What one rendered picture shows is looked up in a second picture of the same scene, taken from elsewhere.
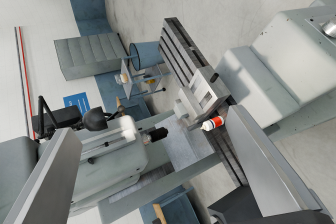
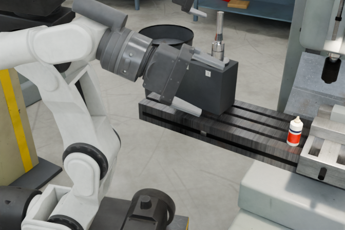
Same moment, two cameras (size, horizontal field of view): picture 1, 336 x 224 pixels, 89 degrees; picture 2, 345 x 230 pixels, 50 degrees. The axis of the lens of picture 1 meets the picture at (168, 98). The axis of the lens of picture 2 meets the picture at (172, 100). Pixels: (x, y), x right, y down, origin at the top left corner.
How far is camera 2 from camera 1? 62 cm
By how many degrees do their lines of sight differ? 50
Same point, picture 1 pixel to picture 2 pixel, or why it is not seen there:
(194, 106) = (324, 132)
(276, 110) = (249, 185)
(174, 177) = (298, 45)
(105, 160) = (327, 5)
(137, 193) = not seen: outside the picture
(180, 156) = (314, 71)
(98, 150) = (337, 7)
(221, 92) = (303, 165)
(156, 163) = not seen: hidden behind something
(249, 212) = (209, 92)
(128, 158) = (313, 29)
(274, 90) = (266, 206)
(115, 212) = not seen: outside the picture
